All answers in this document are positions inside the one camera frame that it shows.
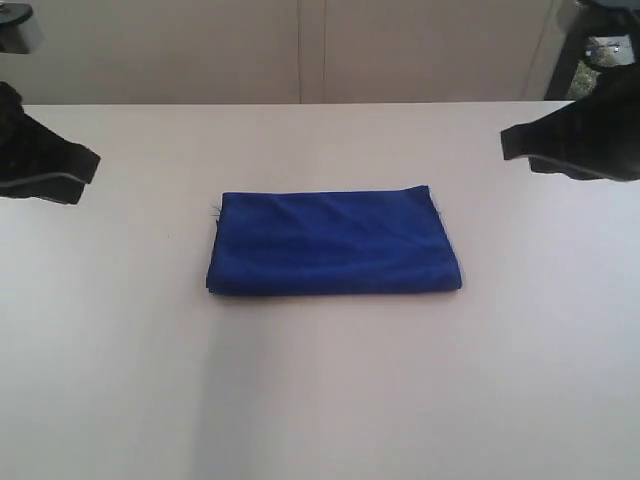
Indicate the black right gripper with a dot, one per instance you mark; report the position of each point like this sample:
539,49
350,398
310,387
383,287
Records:
595,138

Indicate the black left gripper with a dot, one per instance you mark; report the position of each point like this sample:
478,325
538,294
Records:
42,152

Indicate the blue microfiber towel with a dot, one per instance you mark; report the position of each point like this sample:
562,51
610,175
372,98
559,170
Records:
331,243

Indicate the dark window frame post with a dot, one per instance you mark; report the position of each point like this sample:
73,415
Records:
564,84

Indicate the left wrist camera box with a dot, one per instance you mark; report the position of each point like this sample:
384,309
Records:
19,32

